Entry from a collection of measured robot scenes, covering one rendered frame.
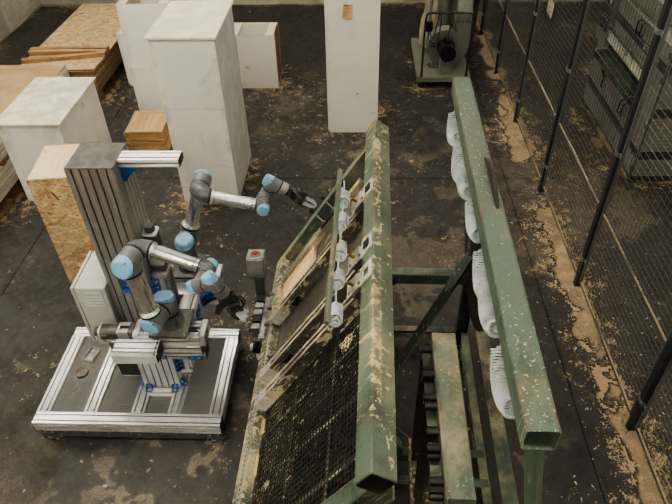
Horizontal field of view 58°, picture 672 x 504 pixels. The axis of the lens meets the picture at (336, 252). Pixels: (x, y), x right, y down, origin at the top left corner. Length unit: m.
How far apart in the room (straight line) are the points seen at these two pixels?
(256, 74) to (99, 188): 5.33
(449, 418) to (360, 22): 5.16
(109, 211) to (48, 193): 1.55
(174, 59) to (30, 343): 2.62
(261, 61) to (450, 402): 6.60
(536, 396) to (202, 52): 4.30
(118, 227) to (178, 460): 1.71
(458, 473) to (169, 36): 4.32
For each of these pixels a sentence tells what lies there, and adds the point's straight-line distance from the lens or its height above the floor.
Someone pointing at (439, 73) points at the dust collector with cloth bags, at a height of 0.18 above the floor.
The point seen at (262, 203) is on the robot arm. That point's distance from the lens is 3.63.
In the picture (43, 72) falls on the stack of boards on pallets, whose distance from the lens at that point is 8.25.
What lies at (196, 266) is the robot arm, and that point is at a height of 1.58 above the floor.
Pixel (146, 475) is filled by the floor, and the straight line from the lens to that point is 4.38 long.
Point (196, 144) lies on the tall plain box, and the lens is 5.91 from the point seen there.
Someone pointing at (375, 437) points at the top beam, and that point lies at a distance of 2.03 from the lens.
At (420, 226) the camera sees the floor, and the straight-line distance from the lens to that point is 5.89.
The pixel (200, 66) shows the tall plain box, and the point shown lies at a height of 1.49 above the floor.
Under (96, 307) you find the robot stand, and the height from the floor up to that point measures 1.07.
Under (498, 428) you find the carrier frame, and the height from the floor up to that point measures 0.79.
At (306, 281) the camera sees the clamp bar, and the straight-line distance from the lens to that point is 3.46.
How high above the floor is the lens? 3.66
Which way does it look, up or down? 41 degrees down
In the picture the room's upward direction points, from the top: 2 degrees counter-clockwise
